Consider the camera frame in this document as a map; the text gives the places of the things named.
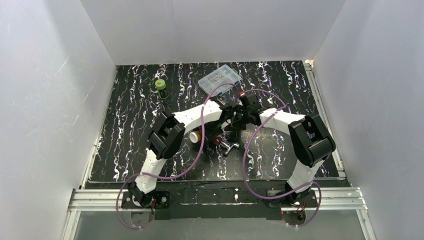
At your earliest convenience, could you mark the red weekly pill organizer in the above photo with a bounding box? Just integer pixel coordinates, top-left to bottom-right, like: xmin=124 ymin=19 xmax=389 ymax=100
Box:
xmin=212 ymin=134 xmax=231 ymax=148

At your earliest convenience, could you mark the white pill bottle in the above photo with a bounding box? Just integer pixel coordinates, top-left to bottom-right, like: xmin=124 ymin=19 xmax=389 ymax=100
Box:
xmin=189 ymin=130 xmax=202 ymax=144

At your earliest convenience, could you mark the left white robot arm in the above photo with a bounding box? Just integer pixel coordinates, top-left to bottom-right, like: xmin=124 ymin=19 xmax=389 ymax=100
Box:
xmin=127 ymin=96 xmax=240 ymax=208

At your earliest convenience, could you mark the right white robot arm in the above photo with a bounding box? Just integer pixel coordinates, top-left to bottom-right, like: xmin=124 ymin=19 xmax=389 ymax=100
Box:
xmin=239 ymin=89 xmax=336 ymax=203

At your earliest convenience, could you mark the clear plastic compartment box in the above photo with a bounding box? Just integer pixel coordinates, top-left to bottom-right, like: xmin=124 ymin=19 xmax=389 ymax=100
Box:
xmin=198 ymin=64 xmax=242 ymax=95

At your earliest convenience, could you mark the chrome metal faucet fitting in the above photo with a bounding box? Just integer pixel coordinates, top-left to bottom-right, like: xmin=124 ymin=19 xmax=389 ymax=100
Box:
xmin=219 ymin=139 xmax=240 ymax=157

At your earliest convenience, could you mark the green capped dark bottle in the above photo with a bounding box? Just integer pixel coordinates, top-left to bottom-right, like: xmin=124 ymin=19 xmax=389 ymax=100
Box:
xmin=154 ymin=79 xmax=169 ymax=100

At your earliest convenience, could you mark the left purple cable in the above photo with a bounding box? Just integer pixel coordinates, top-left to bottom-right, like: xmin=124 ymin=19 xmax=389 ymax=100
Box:
xmin=114 ymin=82 xmax=239 ymax=231

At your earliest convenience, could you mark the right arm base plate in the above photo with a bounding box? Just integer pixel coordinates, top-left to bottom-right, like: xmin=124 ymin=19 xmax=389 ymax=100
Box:
xmin=264 ymin=189 xmax=322 ymax=228

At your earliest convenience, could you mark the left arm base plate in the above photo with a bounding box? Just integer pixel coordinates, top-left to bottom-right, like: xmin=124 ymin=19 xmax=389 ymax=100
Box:
xmin=120 ymin=190 xmax=171 ymax=227

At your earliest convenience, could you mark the aluminium frame rail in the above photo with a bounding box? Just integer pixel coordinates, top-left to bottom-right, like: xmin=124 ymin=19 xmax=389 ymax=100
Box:
xmin=61 ymin=60 xmax=377 ymax=240

